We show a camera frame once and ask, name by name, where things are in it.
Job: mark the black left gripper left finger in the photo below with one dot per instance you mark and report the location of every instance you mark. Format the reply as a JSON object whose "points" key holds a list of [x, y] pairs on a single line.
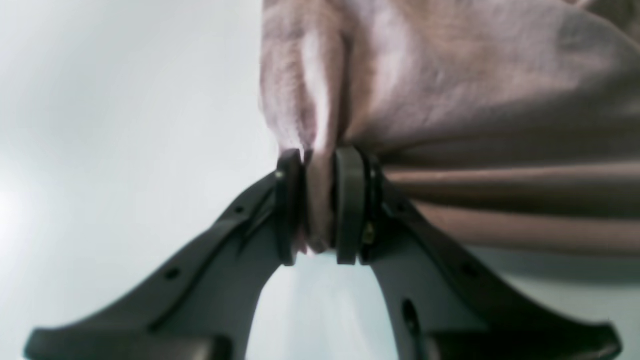
{"points": [[200, 304]]}

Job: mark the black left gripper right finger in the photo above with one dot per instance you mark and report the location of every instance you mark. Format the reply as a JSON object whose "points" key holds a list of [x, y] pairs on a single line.
{"points": [[443, 303]]}

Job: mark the dusty pink T-shirt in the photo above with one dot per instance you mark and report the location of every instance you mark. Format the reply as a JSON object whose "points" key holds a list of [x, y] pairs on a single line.
{"points": [[508, 123]]}

